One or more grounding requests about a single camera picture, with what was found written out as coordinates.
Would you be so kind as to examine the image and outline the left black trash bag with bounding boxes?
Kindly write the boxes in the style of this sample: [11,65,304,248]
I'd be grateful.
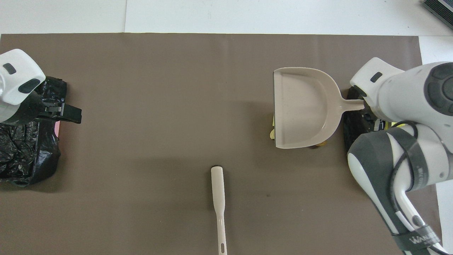
[343,85,393,154]

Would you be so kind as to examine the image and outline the black bag on pink bin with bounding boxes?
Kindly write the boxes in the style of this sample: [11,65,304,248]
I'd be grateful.
[0,75,68,187]

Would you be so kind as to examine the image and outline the brown paper table mat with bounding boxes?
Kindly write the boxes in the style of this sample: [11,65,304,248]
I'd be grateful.
[0,33,445,255]

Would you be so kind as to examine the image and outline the beige hand brush black bristles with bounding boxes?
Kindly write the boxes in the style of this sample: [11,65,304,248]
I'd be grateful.
[211,166,228,255]

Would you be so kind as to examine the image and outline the beige plastic dustpan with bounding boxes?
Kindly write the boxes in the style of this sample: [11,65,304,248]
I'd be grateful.
[273,67,365,149]

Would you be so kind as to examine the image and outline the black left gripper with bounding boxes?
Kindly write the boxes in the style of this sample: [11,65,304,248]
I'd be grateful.
[7,91,82,124]

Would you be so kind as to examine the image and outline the dark ribbed device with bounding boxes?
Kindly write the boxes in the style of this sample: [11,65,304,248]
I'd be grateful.
[422,0,453,29]

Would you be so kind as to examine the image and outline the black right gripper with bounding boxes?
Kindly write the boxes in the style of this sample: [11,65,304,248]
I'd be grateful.
[354,87,372,117]

